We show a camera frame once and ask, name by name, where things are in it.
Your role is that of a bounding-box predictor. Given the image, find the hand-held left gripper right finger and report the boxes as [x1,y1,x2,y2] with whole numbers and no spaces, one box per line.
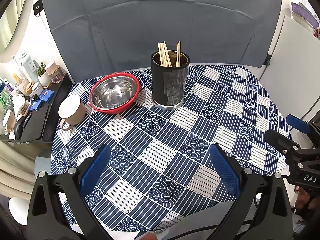
[209,144,293,240]

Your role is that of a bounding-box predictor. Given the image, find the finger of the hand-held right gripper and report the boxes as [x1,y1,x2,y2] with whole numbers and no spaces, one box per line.
[264,129,300,162]
[286,114,320,142]

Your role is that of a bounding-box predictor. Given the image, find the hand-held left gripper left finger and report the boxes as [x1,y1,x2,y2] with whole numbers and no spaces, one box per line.
[27,144,112,240]

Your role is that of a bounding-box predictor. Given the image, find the black cylindrical utensil holder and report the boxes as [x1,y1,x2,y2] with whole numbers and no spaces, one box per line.
[150,51,190,110]

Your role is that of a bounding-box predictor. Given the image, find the group of wooden chopsticks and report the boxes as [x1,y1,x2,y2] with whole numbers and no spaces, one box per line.
[157,41,181,68]

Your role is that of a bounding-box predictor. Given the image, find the person's right hand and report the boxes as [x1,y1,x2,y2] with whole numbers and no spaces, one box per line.
[295,186,318,216]

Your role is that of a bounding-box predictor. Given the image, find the person's left hand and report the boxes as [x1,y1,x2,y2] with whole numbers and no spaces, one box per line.
[136,232,159,240]

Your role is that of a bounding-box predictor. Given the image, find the thin-framed eyeglasses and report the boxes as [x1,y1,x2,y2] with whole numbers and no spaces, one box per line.
[59,145,79,173]

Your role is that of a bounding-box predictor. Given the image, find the beige ceramic mug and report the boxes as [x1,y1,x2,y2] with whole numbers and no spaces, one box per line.
[58,95,87,131]

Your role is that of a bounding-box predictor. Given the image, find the blue white patterned tablecloth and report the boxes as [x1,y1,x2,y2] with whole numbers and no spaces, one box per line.
[50,64,293,232]

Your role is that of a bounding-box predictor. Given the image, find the black side shelf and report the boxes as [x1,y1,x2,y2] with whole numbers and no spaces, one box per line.
[0,72,74,144]

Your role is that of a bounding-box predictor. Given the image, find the stainless steel bowl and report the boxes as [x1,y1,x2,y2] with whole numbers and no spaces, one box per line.
[90,76,138,108]

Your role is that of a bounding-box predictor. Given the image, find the beige curtain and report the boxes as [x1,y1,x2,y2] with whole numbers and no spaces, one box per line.
[0,140,38,198]

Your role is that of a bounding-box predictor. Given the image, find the white stool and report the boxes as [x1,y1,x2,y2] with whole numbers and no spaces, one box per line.
[9,197,30,227]

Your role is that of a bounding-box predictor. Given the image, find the blue box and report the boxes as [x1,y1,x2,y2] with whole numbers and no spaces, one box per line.
[39,90,55,102]
[28,99,43,112]

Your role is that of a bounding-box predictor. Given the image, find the pink stacked cups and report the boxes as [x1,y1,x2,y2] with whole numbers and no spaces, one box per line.
[45,61,66,84]

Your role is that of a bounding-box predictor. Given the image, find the small plant in white pot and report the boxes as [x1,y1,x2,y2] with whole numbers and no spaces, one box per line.
[36,62,53,87]

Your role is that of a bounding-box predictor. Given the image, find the purple basket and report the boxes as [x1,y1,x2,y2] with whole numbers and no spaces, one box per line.
[291,2,320,34]

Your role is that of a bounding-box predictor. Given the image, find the pale pump bottle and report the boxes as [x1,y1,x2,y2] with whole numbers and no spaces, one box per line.
[19,53,38,83]

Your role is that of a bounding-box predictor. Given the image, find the grey fabric backdrop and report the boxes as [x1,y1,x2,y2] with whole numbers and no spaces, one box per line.
[41,0,283,83]

